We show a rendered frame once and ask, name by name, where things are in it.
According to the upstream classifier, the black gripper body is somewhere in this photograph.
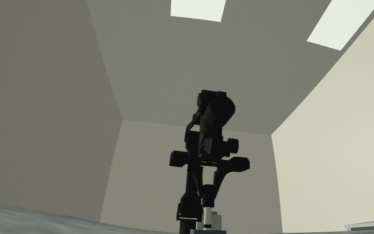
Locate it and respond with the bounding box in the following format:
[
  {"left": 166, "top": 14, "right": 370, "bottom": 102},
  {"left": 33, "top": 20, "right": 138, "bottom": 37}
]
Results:
[{"left": 169, "top": 131, "right": 250, "bottom": 172}]

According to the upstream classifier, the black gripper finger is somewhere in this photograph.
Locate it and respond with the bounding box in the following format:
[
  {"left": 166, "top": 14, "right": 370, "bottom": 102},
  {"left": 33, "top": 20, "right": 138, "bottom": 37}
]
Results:
[
  {"left": 187, "top": 165, "right": 203, "bottom": 199},
  {"left": 213, "top": 168, "right": 232, "bottom": 198}
]

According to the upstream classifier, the black marker cap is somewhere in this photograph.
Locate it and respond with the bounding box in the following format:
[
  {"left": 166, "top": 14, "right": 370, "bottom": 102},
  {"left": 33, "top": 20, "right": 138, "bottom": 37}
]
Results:
[{"left": 202, "top": 184, "right": 215, "bottom": 208}]

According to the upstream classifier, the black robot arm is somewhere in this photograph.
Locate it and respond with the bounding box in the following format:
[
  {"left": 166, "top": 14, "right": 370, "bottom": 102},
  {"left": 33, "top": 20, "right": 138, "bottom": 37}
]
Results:
[{"left": 176, "top": 90, "right": 239, "bottom": 234}]

